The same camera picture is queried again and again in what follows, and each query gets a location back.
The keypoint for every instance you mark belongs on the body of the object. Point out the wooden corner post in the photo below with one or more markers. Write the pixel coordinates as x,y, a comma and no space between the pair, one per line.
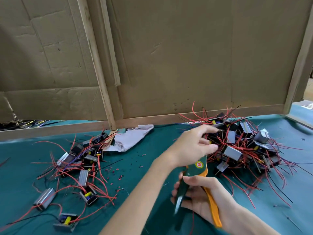
297,61

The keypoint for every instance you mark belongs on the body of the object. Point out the smooth brown cardboard panel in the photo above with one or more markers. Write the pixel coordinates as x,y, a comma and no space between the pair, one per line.
205,46

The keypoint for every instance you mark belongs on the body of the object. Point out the crumpled grey plastic bag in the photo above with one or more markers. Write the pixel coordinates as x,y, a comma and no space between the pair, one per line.
129,138

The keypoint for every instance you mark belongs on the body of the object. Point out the brown cardboard box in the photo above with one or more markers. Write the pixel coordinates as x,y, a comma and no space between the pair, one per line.
309,89

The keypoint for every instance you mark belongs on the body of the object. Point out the long wooden bottom rail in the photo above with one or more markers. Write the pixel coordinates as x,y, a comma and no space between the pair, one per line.
156,118

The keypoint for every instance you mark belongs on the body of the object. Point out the creased brown cardboard panel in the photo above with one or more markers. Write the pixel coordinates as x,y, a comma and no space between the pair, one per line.
44,46

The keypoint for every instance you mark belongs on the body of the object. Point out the flat grey board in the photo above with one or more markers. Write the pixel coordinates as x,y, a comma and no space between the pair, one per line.
299,112

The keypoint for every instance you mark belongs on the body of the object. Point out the person's right hand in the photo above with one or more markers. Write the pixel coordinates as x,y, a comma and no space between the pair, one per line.
205,195

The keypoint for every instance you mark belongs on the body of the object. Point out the thin wooden strip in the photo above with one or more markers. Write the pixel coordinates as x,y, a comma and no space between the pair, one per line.
110,39

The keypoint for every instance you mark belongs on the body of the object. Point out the person's right forearm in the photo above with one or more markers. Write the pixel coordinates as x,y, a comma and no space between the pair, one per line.
249,223

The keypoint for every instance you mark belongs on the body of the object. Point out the person's left hand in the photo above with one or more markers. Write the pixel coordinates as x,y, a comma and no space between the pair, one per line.
188,146

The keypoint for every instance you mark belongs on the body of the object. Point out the short wooden bottom rail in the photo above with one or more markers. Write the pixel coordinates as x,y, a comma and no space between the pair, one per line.
49,131

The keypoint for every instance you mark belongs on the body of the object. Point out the wide wooden post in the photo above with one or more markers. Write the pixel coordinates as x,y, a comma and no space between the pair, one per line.
96,56

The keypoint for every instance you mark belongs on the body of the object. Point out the person's left forearm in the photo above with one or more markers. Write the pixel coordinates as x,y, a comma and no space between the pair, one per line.
139,200

